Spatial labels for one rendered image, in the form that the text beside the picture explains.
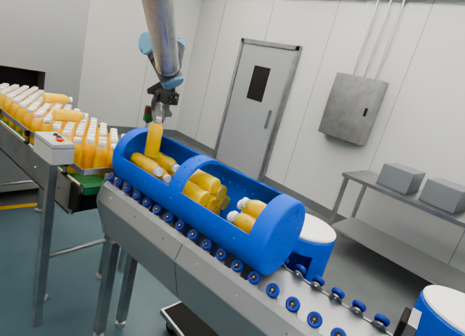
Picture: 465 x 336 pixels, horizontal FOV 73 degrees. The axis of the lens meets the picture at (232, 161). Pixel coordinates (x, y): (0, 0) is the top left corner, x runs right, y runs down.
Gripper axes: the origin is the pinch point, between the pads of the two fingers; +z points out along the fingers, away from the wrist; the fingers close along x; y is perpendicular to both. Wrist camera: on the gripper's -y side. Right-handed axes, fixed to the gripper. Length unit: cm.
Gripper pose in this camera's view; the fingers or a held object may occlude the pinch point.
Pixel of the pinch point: (158, 119)
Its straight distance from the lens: 150.4
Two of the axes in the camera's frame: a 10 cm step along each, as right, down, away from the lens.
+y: 7.6, 3.4, -5.6
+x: 6.1, -0.6, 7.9
